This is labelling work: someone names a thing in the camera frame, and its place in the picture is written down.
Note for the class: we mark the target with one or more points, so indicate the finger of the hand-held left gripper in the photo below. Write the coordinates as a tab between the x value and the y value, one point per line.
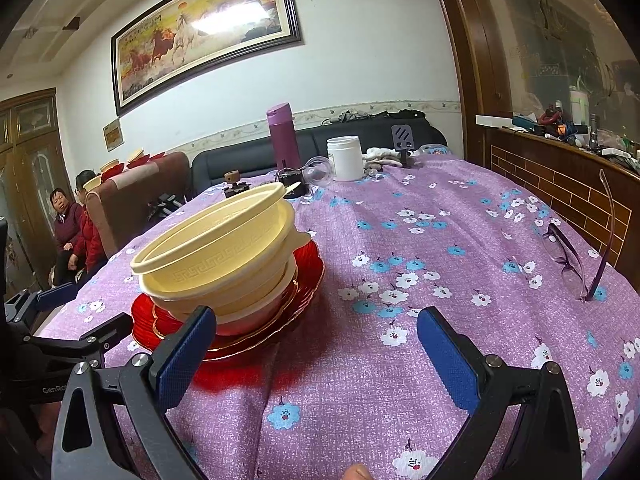
100	340
50	297

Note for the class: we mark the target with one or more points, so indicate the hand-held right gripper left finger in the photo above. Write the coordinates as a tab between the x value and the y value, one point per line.
185	355

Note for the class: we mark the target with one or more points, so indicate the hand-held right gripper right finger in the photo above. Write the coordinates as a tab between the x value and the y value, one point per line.
447	360

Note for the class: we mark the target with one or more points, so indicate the white plastic bowl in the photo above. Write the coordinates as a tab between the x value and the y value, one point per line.
250	326
240	302

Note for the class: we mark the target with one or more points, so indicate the small red gold-rimmed plate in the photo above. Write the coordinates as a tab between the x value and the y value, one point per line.
289	296

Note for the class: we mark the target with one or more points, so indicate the cream plastic bowl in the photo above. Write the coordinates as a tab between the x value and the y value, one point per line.
210	230
280	241

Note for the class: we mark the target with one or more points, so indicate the large red scalloped plate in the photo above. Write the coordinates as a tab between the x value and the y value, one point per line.
310	270

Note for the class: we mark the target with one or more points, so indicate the person's right hand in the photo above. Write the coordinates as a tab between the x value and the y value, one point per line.
358	472

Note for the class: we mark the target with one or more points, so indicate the purple floral tablecloth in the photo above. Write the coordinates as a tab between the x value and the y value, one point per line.
400	240

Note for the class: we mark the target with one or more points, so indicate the wooden door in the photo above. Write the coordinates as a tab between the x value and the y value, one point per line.
30	170

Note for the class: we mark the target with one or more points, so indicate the brown leather armchair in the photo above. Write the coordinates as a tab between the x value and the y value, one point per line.
135	200

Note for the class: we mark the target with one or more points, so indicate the black white striped object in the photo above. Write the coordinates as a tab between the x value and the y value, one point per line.
167	207

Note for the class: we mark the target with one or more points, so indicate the purple framed eyeglasses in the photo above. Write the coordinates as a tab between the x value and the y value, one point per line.
567	255

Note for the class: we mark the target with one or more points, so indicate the black pot with wooden knob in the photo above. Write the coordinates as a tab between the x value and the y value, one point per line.
235	187

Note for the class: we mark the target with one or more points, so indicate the black leather sofa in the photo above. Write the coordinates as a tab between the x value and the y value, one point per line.
240	165

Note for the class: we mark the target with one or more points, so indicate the wooden cabinet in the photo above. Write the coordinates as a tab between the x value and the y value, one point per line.
550	185

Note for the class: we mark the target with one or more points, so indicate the black round tin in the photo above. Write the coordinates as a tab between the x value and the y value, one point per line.
290	180

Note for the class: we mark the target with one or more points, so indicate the white cloth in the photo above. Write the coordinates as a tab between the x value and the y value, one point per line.
382	160

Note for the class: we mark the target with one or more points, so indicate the white plastic jar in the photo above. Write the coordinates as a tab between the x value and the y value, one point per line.
345	160

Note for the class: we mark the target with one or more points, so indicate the clear plastic container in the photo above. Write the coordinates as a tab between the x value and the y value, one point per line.
317	172

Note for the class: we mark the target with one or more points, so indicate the black slotted spatula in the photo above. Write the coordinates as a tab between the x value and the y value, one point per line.
402	137

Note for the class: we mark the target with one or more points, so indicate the purple thermos bottle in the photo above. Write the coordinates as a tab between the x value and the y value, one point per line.
282	140

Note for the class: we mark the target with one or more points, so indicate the cabinet top clutter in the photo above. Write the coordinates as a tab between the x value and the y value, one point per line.
575	132

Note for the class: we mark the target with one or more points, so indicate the dark cloth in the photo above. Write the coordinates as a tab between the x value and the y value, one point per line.
350	115

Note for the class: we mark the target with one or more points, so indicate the white plastic jug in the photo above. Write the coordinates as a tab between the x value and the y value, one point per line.
579	105

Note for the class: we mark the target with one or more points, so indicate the framed horse painting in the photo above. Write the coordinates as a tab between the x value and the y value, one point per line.
200	40

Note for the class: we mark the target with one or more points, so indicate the wooden framed glass partition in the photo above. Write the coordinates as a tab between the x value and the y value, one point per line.
525	35

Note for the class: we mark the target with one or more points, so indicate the small gold wall plaque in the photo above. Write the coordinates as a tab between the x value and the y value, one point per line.
113	135

